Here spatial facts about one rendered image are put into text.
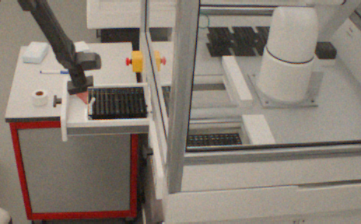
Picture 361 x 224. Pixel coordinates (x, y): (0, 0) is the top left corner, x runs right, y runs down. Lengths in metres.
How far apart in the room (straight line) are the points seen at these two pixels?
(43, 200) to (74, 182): 0.20
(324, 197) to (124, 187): 1.08
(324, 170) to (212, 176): 0.36
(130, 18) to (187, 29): 1.48
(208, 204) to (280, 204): 0.25
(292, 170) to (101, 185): 1.12
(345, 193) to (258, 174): 0.35
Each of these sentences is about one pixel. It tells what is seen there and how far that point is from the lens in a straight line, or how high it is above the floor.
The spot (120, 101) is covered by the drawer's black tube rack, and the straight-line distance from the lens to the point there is 1.94.
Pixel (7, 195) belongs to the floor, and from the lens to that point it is 2.87.
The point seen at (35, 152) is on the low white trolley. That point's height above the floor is 0.54.
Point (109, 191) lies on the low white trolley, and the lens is 2.44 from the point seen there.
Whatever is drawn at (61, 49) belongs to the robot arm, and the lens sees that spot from 1.71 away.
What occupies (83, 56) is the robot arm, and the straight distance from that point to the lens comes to 1.79.
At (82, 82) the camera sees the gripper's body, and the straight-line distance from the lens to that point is 1.85.
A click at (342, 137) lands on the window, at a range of 1.57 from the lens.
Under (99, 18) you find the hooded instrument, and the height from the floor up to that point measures 0.87.
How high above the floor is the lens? 2.02
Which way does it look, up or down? 37 degrees down
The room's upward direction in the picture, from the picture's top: 1 degrees clockwise
